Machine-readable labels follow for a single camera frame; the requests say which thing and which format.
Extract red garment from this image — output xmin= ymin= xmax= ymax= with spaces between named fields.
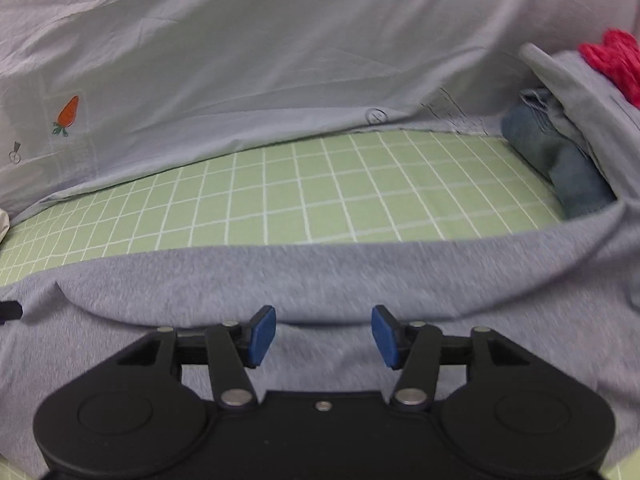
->
xmin=579 ymin=29 xmax=640 ymax=108

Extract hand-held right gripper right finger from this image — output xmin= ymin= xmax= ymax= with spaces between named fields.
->
xmin=371 ymin=305 xmax=532 ymax=413

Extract grey knit garment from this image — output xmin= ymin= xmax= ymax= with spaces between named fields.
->
xmin=0 ymin=199 xmax=640 ymax=480

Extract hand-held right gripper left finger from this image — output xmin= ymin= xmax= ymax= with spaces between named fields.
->
xmin=115 ymin=305 xmax=277 ymax=411

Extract green checked bed sheet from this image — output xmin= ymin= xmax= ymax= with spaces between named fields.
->
xmin=0 ymin=127 xmax=568 ymax=288

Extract folded blue jeans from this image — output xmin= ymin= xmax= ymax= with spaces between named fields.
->
xmin=501 ymin=87 xmax=617 ymax=220

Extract folded light grey garment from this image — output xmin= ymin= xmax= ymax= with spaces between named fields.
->
xmin=519 ymin=42 xmax=640 ymax=206

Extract grey printed quilt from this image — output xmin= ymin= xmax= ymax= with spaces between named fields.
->
xmin=0 ymin=0 xmax=640 ymax=221

